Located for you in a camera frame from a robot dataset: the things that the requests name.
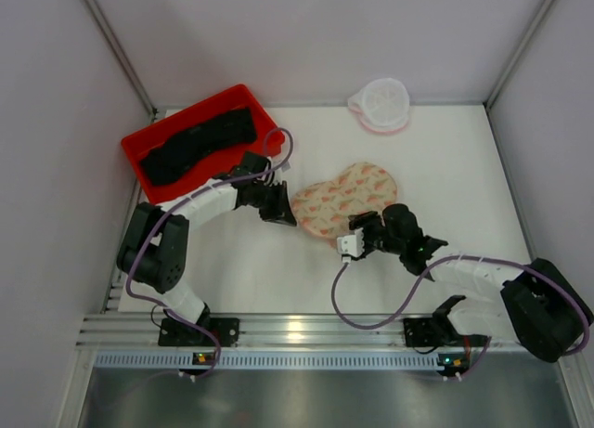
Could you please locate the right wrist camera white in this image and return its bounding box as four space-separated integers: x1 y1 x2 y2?
336 228 365 264

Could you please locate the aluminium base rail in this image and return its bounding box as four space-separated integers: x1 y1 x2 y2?
76 312 579 350

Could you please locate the black bra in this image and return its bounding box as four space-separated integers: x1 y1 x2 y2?
140 108 257 187

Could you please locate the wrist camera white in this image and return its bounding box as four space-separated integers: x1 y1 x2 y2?
272 162 291 172
336 228 365 264

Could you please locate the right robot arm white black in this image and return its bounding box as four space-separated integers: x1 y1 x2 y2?
337 204 593 363

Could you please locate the floral pink laundry bag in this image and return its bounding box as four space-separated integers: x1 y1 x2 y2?
290 162 398 247

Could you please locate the red plastic bin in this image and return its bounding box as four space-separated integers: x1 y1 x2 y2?
122 84 285 204

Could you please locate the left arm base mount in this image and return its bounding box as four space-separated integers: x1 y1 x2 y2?
157 318 239 347

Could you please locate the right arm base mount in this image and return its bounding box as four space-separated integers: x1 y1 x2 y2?
403 317 487 348

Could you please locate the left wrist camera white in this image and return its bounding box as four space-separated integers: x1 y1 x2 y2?
272 162 291 172

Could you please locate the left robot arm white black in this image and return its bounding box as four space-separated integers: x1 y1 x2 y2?
116 152 297 329

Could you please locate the slotted cable duct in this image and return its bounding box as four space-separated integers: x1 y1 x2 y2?
94 351 467 371

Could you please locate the white mesh laundry bag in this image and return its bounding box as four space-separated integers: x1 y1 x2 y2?
347 78 410 135

